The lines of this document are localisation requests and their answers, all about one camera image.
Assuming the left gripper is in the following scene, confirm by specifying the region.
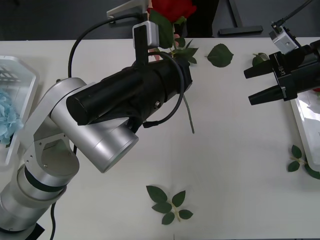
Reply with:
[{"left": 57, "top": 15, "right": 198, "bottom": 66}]
[{"left": 143, "top": 59, "right": 194, "bottom": 111}]

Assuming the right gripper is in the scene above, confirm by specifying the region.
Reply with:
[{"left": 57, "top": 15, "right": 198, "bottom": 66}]
[{"left": 243, "top": 44, "right": 312, "bottom": 107}]

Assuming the person's hand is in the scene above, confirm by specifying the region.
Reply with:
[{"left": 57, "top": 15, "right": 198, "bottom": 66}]
[{"left": 147, "top": 33, "right": 187, "bottom": 63}]

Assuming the small curled green leaf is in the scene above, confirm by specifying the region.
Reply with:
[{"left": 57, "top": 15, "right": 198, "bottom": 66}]
[{"left": 251, "top": 52, "right": 271, "bottom": 67}]

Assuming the large single green leaf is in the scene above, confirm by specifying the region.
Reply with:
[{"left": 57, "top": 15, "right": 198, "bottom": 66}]
[{"left": 206, "top": 43, "right": 235, "bottom": 68}]

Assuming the dark metal stand foot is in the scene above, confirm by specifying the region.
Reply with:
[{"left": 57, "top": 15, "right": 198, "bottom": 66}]
[{"left": 218, "top": 0, "right": 264, "bottom": 36}]

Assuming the shallow white box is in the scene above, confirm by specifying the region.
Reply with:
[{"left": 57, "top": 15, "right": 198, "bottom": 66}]
[
  {"left": 0, "top": 55, "right": 41, "bottom": 167},
  {"left": 289, "top": 87, "right": 320, "bottom": 173}
]

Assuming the three-leaf green twig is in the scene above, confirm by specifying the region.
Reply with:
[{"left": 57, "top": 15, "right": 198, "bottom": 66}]
[{"left": 286, "top": 144, "right": 320, "bottom": 180}]

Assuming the grey metal stand foot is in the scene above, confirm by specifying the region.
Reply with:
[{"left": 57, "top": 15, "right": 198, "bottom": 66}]
[{"left": 106, "top": 0, "right": 149, "bottom": 19}]

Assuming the five-leaf green twig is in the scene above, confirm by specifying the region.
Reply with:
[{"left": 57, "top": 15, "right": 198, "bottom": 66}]
[{"left": 145, "top": 184, "right": 194, "bottom": 226}]

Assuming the pale blue flower head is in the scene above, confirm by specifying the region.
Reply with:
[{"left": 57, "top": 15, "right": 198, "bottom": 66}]
[{"left": 0, "top": 87, "right": 25, "bottom": 149}]

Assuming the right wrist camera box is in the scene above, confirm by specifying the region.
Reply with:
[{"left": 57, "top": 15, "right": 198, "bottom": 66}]
[{"left": 268, "top": 23, "right": 303, "bottom": 55}]

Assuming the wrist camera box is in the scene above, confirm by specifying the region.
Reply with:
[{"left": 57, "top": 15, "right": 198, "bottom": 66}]
[
  {"left": 268, "top": 23, "right": 303, "bottom": 55},
  {"left": 131, "top": 20, "right": 160, "bottom": 66}
]

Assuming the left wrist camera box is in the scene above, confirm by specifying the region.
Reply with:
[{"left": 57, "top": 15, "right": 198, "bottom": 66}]
[{"left": 131, "top": 20, "right": 160, "bottom": 66}]

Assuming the black right camera cable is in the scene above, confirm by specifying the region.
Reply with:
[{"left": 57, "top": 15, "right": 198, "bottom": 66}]
[{"left": 270, "top": 0, "right": 316, "bottom": 29}]

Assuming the black camera cable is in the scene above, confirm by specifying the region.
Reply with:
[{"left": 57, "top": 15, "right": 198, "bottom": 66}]
[
  {"left": 270, "top": 0, "right": 316, "bottom": 29},
  {"left": 68, "top": 11, "right": 187, "bottom": 130}
]

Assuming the black left camera cable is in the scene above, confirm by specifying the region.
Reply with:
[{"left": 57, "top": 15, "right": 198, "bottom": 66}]
[{"left": 68, "top": 11, "right": 187, "bottom": 130}]

